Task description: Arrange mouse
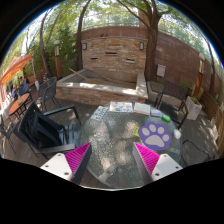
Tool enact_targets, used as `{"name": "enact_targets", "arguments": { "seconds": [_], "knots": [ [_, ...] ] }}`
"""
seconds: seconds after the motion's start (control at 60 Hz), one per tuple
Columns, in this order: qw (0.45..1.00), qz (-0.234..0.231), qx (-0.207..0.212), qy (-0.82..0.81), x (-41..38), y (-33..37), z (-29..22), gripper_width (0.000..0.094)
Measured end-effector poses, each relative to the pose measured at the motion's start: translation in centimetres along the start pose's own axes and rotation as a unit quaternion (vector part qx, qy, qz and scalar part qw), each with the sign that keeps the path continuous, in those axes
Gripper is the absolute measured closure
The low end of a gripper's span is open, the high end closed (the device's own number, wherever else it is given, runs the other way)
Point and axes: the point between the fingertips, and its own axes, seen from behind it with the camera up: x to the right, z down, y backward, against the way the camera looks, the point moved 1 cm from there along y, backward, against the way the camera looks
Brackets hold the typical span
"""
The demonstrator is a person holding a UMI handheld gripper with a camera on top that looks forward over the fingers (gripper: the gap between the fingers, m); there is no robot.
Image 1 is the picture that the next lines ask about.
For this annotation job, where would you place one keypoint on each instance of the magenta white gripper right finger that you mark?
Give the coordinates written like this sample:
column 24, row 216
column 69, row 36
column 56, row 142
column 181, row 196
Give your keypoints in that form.
column 153, row 166

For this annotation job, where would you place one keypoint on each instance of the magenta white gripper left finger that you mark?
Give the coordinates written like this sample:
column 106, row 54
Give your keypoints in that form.
column 70, row 166

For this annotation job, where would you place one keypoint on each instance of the purple paw print mouse pad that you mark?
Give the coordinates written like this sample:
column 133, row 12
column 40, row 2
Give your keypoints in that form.
column 155, row 136

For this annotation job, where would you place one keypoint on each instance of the yellow small tag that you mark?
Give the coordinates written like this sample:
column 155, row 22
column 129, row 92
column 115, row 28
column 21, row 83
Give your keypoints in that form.
column 135, row 131

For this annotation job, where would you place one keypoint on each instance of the black near patio chair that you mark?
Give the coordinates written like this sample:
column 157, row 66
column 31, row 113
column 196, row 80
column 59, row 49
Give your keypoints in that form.
column 46, row 135

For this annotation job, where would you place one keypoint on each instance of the green small bottle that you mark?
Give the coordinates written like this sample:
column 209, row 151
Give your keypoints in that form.
column 166, row 118

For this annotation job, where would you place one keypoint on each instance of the small white booklet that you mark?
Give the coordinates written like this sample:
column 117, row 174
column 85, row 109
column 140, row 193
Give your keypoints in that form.
column 156, row 113

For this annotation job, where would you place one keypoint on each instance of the round glass patio table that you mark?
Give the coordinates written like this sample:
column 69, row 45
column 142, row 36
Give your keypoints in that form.
column 112, row 161

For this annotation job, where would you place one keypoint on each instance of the white closed book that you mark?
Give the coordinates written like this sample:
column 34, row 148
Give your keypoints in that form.
column 142, row 108

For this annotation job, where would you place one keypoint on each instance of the grey patterned card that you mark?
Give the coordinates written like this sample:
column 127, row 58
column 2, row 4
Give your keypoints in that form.
column 99, row 113

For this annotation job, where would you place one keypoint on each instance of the dark wicker chair right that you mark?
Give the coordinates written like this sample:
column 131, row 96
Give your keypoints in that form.
column 171, row 100

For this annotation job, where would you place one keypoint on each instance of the colourful picture book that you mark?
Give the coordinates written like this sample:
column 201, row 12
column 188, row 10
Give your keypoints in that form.
column 120, row 106

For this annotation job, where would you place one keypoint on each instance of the white square planter box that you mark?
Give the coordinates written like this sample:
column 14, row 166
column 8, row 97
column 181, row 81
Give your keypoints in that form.
column 194, row 108

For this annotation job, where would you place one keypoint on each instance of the grey mesh chair left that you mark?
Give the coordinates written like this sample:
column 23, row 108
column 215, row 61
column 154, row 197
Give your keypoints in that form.
column 47, row 91

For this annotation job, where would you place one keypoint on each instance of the round orange side table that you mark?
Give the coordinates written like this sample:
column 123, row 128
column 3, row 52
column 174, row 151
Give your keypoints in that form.
column 19, row 106

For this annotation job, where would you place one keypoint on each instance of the stone fountain basin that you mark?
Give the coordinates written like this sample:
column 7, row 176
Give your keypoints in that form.
column 102, row 87

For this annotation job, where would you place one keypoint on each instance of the large tree trunk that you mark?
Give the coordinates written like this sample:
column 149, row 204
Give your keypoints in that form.
column 149, row 13

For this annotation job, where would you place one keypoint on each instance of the orange patio umbrella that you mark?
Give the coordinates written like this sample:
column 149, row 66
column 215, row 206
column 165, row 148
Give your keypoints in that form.
column 17, row 63

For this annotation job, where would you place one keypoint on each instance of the right garden lamp post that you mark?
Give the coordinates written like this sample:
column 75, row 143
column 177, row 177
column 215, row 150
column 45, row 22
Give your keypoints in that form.
column 200, row 75

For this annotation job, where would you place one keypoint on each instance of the garden lamp post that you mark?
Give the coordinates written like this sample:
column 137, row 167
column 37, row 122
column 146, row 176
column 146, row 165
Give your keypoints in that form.
column 57, row 58
column 200, row 75

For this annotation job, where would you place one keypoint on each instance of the left garden lamp post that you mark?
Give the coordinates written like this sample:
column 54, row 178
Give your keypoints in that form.
column 57, row 58

